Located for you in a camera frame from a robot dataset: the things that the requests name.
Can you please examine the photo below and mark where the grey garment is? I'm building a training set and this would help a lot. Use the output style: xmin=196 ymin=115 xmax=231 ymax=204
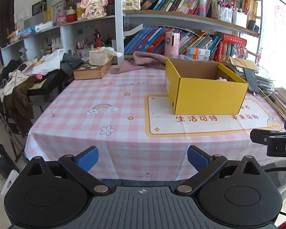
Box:
xmin=59 ymin=53 xmax=84 ymax=76

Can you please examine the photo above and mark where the pen cup with pens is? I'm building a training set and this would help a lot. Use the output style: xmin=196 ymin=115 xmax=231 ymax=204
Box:
xmin=211 ymin=0 xmax=233 ymax=23

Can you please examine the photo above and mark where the pink and purple cloth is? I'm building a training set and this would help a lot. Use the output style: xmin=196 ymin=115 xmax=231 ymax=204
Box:
xmin=110 ymin=51 xmax=216 ymax=75

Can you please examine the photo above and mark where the black trash bin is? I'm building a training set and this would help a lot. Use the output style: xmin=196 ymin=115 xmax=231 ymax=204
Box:
xmin=0 ymin=144 xmax=20 ymax=180

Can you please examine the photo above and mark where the blue packet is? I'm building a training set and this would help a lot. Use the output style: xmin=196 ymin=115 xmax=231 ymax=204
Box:
xmin=18 ymin=27 xmax=36 ymax=38

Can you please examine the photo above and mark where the small black box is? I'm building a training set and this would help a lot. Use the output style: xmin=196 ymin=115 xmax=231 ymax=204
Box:
xmin=247 ymin=19 xmax=260 ymax=32

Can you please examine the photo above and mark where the yellow bottle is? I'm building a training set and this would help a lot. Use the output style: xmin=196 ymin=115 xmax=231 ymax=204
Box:
xmin=76 ymin=0 xmax=84 ymax=21

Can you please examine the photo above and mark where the red boxed book set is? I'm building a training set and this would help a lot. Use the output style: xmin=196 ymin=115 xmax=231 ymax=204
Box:
xmin=213 ymin=33 xmax=248 ymax=63

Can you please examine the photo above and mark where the white t-shirt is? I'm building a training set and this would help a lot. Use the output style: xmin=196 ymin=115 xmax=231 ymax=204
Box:
xmin=31 ymin=49 xmax=65 ymax=76

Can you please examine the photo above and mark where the red jar with wooden lid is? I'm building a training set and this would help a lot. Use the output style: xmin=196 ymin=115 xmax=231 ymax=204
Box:
xmin=66 ymin=7 xmax=77 ymax=23

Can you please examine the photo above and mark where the stack of books and papers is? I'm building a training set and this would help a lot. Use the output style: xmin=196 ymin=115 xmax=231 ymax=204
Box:
xmin=254 ymin=64 xmax=286 ymax=121

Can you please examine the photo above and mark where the white desk pen holder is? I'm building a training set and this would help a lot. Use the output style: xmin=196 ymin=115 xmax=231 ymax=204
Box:
xmin=76 ymin=40 xmax=92 ymax=58

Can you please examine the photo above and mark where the orange and white box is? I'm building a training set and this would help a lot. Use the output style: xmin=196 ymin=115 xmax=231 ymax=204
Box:
xmin=187 ymin=54 xmax=210 ymax=61
xmin=186 ymin=47 xmax=211 ymax=56

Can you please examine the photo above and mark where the row of orange books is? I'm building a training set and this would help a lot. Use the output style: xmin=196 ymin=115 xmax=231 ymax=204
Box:
xmin=243 ymin=0 xmax=258 ymax=21

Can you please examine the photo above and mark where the white bookshelf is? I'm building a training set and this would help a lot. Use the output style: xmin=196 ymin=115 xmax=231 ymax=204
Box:
xmin=0 ymin=0 xmax=263 ymax=65

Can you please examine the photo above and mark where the black phone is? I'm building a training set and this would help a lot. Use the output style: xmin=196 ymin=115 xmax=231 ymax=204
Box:
xmin=243 ymin=67 xmax=260 ymax=94

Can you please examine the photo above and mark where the white rectangular device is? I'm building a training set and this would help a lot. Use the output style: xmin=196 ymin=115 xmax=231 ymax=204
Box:
xmin=35 ymin=21 xmax=54 ymax=33

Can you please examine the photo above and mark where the brown paper envelope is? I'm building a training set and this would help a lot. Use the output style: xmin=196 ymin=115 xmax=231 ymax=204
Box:
xmin=229 ymin=57 xmax=256 ymax=69

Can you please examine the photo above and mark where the pink checkered tablecloth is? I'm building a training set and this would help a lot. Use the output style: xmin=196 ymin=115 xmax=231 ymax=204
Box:
xmin=24 ymin=63 xmax=286 ymax=182

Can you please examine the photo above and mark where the yellow cardboard box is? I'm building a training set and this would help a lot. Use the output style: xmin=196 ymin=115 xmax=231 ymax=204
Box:
xmin=164 ymin=57 xmax=249 ymax=115

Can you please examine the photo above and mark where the small pink box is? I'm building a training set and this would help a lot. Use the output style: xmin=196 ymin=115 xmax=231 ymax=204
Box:
xmin=56 ymin=15 xmax=68 ymax=26

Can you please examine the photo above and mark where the cream tissue box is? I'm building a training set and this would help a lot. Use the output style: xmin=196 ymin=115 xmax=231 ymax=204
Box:
xmin=89 ymin=47 xmax=123 ymax=66

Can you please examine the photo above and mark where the patterned white garment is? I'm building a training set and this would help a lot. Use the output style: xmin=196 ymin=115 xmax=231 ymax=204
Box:
xmin=0 ymin=61 xmax=34 ymax=102

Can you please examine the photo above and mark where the black picture frame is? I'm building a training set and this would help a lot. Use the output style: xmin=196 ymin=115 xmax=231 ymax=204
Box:
xmin=32 ymin=0 xmax=47 ymax=17

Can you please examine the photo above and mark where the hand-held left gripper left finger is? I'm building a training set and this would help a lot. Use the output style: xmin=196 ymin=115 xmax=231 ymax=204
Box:
xmin=24 ymin=146 xmax=112 ymax=194

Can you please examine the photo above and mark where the black metal stand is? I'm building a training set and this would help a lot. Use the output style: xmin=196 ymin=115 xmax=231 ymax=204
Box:
xmin=0 ymin=95 xmax=32 ymax=164

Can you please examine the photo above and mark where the wall poster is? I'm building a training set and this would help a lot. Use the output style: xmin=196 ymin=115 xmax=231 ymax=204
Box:
xmin=260 ymin=3 xmax=286 ymax=87

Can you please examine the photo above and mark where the row of blue books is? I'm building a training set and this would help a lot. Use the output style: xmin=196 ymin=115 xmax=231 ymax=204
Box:
xmin=124 ymin=26 xmax=223 ymax=56

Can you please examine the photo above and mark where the white storage box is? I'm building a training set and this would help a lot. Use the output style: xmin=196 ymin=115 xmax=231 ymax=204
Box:
xmin=232 ymin=11 xmax=248 ymax=28

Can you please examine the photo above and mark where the holder with red scissors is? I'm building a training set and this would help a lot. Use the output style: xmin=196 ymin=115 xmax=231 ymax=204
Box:
xmin=93 ymin=28 xmax=113 ymax=47

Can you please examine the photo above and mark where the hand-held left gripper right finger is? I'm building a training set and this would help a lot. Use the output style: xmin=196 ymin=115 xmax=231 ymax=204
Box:
xmin=174 ymin=145 xmax=265 ymax=194

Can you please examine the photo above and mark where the pink cylindrical device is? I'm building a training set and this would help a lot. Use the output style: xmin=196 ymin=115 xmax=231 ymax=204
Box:
xmin=164 ymin=31 xmax=181 ymax=57

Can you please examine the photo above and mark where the wooden chessboard box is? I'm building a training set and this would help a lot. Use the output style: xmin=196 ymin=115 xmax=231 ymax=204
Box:
xmin=73 ymin=58 xmax=113 ymax=81

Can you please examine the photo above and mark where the white charging cable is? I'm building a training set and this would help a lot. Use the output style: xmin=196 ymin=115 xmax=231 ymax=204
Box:
xmin=253 ymin=89 xmax=277 ymax=100

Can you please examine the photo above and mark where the pastel glitter tube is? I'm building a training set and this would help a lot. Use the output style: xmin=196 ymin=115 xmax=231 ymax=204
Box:
xmin=199 ymin=0 xmax=207 ymax=17

